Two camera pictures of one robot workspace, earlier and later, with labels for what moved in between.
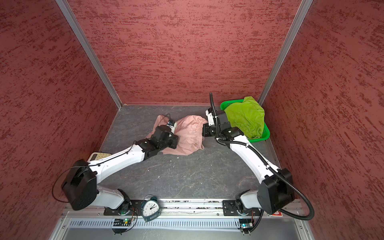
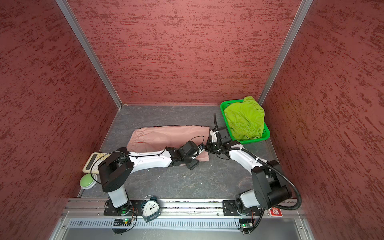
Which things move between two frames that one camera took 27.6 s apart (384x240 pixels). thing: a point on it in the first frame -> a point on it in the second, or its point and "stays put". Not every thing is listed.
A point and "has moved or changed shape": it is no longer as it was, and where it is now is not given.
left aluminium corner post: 73,23 stays put
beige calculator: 96,156 stays put
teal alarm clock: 150,209 stays put
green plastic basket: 266,132 stays put
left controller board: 121,225 stays put
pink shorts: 189,130 has moved or changed shape
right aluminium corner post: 286,50 stays put
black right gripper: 205,129 -> 208,147
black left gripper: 175,141 -> 193,164
